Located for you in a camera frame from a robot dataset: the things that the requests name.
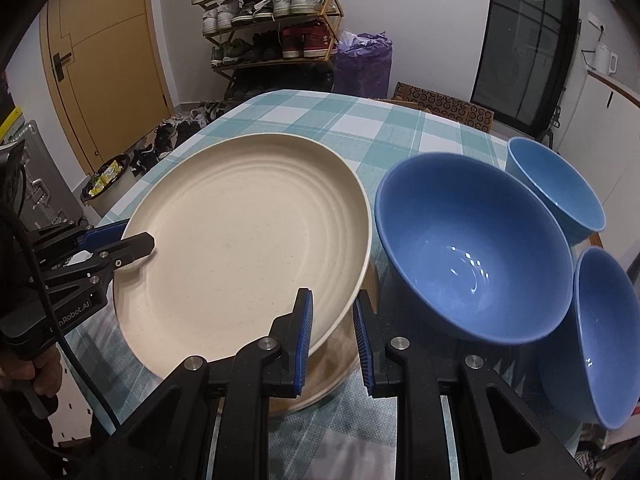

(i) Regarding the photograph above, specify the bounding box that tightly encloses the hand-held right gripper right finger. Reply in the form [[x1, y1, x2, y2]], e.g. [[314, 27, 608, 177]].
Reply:
[[352, 292, 576, 480]]

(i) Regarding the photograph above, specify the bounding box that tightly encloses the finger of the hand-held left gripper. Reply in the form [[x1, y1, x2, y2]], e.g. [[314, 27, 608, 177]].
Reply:
[[42, 231, 157, 292], [30, 219, 129, 257]]

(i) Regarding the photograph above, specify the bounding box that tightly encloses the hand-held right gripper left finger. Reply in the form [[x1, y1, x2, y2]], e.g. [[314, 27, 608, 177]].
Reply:
[[114, 287, 315, 480]]

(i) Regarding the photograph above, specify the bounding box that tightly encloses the cream round plate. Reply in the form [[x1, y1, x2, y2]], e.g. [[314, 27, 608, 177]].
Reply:
[[112, 133, 373, 381], [270, 305, 368, 416]]

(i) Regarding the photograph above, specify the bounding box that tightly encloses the large blue bowl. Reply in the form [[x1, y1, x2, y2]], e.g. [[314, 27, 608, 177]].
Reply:
[[374, 154, 575, 346]]

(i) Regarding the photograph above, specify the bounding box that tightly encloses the small blue bowl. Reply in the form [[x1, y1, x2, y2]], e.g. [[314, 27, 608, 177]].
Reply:
[[539, 246, 640, 431], [505, 136, 607, 246]]

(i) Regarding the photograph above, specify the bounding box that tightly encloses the person's left forearm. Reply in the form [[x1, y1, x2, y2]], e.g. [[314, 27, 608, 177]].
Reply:
[[0, 385, 66, 480]]

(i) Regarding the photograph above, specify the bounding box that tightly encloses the person's left hand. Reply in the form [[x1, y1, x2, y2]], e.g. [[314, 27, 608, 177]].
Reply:
[[0, 347, 63, 418]]

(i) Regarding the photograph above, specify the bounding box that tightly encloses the white trash bin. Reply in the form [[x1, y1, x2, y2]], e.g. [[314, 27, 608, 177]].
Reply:
[[80, 154, 135, 218]]

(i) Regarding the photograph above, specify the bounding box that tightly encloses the silver aluminium suitcase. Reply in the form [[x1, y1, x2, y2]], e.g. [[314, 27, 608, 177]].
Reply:
[[22, 120, 88, 228]]

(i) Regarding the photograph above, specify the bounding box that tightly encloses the white dotted floor mat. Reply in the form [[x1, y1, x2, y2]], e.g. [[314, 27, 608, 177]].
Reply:
[[47, 385, 113, 453]]

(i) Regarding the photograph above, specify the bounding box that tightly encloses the pile of dark shoes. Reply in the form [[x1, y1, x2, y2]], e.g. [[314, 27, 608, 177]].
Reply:
[[131, 101, 228, 177]]

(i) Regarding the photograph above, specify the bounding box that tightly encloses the stack of shoe boxes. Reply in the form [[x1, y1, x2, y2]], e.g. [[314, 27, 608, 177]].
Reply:
[[0, 67, 26, 143]]

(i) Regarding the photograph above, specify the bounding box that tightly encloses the yellow wooden door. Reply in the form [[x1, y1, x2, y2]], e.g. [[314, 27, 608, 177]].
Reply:
[[40, 0, 173, 176]]

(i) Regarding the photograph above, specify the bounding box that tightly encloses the wooden shoe rack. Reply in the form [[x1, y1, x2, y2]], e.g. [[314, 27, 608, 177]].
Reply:
[[192, 0, 346, 106]]

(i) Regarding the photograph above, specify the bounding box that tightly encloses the purple plastic bag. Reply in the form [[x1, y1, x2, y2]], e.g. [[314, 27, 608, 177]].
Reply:
[[332, 31, 393, 101]]

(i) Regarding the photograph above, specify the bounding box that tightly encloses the upright floor mop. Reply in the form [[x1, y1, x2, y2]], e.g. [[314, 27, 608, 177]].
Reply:
[[540, 110, 558, 148]]

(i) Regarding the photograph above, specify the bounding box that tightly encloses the row of assorted sneakers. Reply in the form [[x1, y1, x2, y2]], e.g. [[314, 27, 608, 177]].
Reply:
[[191, 0, 337, 68]]

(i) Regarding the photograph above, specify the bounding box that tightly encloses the black-framed glass sliding door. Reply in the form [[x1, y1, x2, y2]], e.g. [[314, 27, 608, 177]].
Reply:
[[470, 0, 583, 138]]

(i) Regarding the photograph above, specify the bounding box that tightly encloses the white kitchen base cabinet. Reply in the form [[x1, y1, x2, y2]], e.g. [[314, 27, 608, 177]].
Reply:
[[555, 67, 640, 211]]

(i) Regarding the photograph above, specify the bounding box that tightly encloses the white electric kettle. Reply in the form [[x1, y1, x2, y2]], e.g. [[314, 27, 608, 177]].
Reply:
[[594, 41, 618, 75]]

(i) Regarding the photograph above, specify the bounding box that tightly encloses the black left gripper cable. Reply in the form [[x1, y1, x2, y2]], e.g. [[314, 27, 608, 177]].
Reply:
[[0, 205, 123, 436]]

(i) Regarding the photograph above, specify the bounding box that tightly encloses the black door handle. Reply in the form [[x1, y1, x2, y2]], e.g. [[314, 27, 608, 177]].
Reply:
[[52, 52, 73, 83]]

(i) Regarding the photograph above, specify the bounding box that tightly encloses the ring-patterned cardboard box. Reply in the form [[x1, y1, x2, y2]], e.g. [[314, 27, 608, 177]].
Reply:
[[387, 81, 496, 133]]

